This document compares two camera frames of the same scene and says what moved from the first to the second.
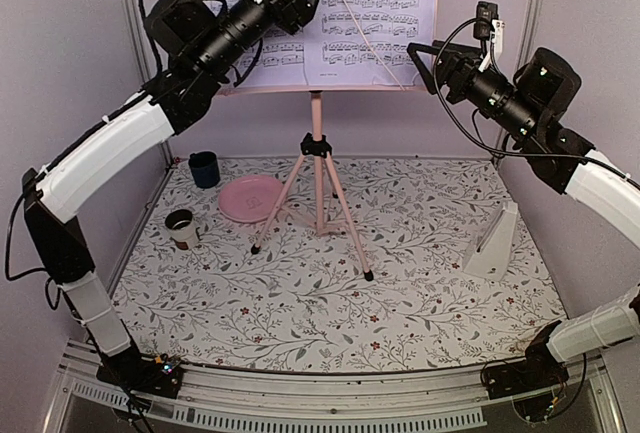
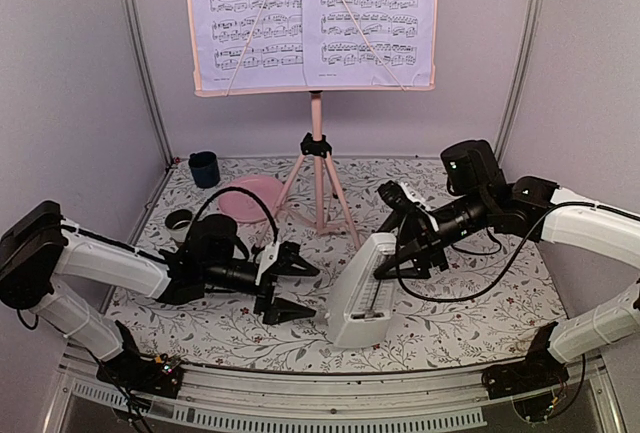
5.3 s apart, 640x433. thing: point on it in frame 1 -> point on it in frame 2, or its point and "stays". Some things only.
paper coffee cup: (182, 228) stays
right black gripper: (452, 59) -> (421, 243)
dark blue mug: (205, 169) stays
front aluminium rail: (450, 399) stays
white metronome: (488, 253) -> (360, 312)
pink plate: (251, 198) stays
